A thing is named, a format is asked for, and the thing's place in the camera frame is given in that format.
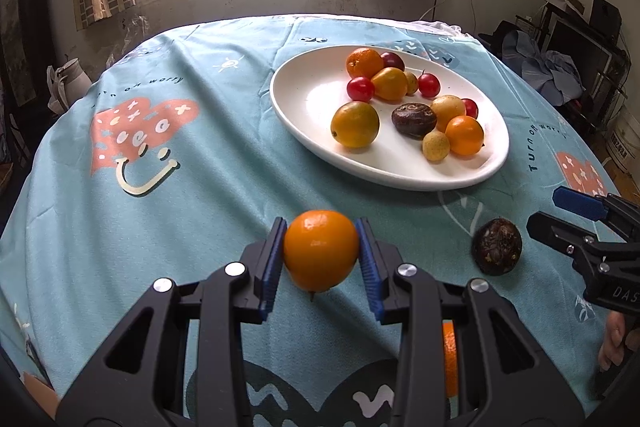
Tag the yellow round fruit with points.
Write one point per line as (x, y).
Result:
(449, 109)

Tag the yellow spotted mango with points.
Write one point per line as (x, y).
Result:
(389, 84)

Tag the large orange citrus fruit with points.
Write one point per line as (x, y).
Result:
(355, 124)

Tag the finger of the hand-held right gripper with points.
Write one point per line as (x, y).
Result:
(555, 228)
(580, 203)

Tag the person's right hand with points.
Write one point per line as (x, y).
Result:
(612, 342)

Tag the blue printed tablecloth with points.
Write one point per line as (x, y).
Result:
(175, 217)

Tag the small yellow-green fruit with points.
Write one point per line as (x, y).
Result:
(411, 83)

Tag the red tomato with stem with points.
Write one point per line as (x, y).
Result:
(429, 85)

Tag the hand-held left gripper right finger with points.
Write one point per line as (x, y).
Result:
(370, 267)

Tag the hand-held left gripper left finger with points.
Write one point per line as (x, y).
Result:
(270, 267)

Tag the bumpy mandarin orange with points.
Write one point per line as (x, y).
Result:
(365, 63)

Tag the dark framed wall picture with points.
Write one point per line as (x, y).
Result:
(12, 32)

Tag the white kettle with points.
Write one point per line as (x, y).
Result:
(67, 82)

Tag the white bucket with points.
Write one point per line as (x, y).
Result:
(624, 139)

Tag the black speaker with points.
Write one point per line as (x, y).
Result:
(606, 17)

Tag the pile of clothes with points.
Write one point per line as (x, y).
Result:
(545, 62)

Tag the dark brown passion fruit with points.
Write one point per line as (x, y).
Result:
(414, 121)
(496, 247)

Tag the dark red plum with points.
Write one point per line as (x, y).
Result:
(394, 59)

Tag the white cloth under tablecloth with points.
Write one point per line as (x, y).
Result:
(440, 27)

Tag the black television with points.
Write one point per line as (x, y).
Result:
(580, 52)

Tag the white oval plate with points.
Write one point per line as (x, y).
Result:
(310, 107)

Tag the tan longan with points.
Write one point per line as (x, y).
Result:
(436, 146)

